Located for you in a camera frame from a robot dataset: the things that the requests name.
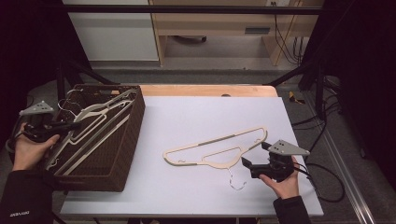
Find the person's left hand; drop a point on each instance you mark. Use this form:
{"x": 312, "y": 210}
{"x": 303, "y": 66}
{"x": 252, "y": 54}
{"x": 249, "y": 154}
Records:
{"x": 29, "y": 155}

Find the light wooden desk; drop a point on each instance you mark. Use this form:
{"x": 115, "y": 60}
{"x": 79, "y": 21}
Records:
{"x": 218, "y": 23}

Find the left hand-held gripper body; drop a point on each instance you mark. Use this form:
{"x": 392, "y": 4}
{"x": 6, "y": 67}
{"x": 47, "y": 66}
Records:
{"x": 39, "y": 109}

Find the aluminium rail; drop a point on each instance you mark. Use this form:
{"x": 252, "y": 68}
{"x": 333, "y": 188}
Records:
{"x": 348, "y": 174}

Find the yellow and black tool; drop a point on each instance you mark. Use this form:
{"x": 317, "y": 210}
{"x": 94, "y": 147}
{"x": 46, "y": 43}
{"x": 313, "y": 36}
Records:
{"x": 293, "y": 98}

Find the black curtain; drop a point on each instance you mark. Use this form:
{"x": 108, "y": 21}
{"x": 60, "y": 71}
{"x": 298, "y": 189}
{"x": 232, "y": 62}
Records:
{"x": 364, "y": 62}
{"x": 28, "y": 46}

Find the white table mat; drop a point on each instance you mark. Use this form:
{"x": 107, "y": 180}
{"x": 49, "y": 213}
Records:
{"x": 186, "y": 118}

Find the black horizontal frame bar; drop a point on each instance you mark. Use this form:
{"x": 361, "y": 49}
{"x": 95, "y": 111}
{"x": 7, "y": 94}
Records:
{"x": 186, "y": 9}

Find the white cabinet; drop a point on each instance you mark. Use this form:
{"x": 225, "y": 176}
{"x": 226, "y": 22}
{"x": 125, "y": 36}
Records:
{"x": 115, "y": 37}

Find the black metal stand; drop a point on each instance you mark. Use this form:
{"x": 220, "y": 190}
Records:
{"x": 319, "y": 90}
{"x": 61, "y": 84}

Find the person's right hand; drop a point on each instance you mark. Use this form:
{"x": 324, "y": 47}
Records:
{"x": 288, "y": 186}

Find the beige clothes hanger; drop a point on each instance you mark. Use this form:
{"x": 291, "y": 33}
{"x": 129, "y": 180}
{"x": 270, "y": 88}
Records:
{"x": 96, "y": 144}
{"x": 106, "y": 104}
{"x": 218, "y": 141}

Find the brown woven basket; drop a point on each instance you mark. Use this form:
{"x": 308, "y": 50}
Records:
{"x": 130, "y": 140}

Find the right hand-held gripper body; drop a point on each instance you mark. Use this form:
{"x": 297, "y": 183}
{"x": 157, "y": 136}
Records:
{"x": 288, "y": 149}

